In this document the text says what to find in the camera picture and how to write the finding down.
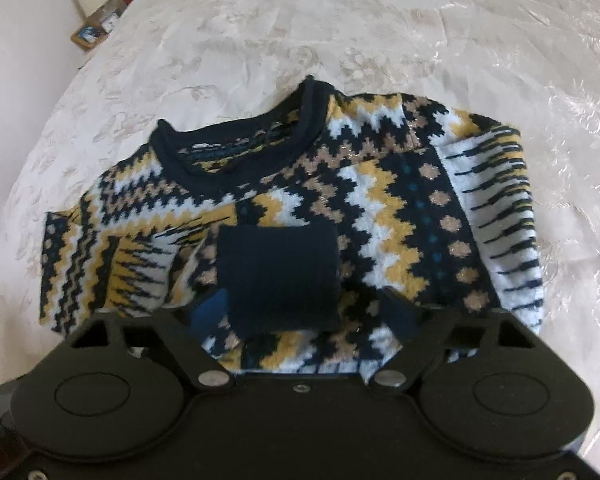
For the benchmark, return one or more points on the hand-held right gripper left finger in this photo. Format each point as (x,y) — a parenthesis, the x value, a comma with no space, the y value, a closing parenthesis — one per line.
(208,311)

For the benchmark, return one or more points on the navy yellow zigzag knit sweater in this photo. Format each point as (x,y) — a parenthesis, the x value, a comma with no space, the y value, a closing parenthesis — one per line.
(380,200)

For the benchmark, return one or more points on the small photo frame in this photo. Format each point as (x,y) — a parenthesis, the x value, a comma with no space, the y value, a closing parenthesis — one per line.
(111,20)

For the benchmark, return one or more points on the white embroidered bedspread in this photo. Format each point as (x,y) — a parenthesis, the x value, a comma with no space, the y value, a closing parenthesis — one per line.
(330,25)

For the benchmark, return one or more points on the wooden picture frame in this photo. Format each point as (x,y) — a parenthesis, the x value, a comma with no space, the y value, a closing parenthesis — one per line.
(86,35)

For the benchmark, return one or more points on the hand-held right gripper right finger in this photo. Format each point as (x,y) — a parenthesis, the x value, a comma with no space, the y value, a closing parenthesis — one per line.
(401,321)

